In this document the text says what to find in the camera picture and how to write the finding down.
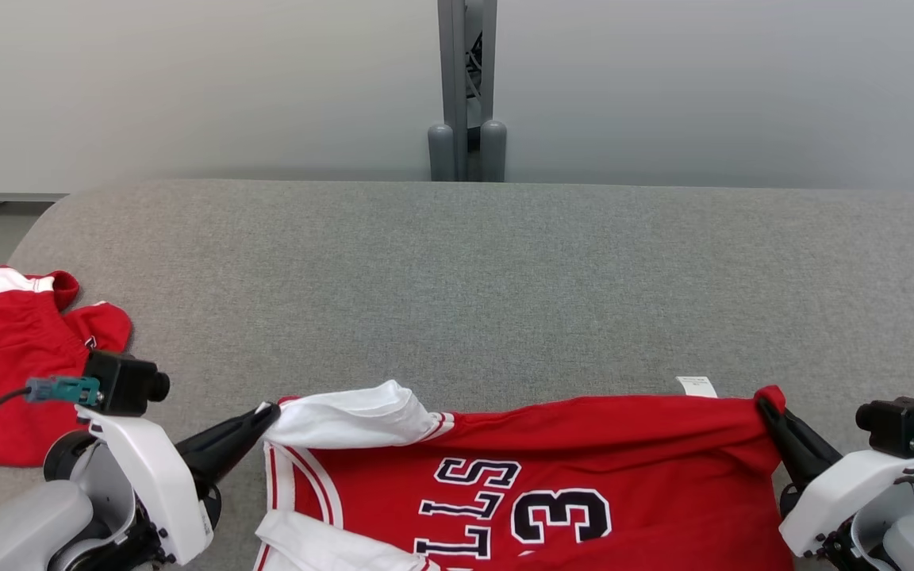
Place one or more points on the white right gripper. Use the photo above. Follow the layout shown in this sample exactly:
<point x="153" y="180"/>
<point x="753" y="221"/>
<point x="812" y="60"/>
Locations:
<point x="826" y="496"/>

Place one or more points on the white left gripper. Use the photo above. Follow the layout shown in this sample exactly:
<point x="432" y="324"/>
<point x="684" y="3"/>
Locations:
<point x="159" y="492"/>

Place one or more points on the red basketball jersey number 23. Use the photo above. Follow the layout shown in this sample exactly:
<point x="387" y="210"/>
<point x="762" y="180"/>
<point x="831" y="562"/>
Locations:
<point x="624" y="476"/>

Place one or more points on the red shorts with white stripe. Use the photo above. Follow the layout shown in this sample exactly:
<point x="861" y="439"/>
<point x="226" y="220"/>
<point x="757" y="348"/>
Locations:
<point x="5" y="357"/>

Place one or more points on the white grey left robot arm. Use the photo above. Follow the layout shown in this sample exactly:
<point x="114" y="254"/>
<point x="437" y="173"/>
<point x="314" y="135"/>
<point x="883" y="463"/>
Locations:
<point x="13" y="527"/>

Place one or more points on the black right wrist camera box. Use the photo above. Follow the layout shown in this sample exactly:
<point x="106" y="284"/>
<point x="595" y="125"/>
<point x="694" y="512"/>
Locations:
<point x="901" y="424"/>

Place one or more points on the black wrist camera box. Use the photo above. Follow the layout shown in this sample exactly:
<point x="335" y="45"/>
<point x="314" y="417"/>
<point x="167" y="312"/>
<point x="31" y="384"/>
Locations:
<point x="901" y="424"/>
<point x="120" y="381"/>

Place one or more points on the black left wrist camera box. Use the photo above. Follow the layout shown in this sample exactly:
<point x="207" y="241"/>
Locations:
<point x="120" y="381"/>

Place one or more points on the grey metal partition post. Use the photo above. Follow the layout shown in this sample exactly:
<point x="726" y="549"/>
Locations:
<point x="451" y="63"/>

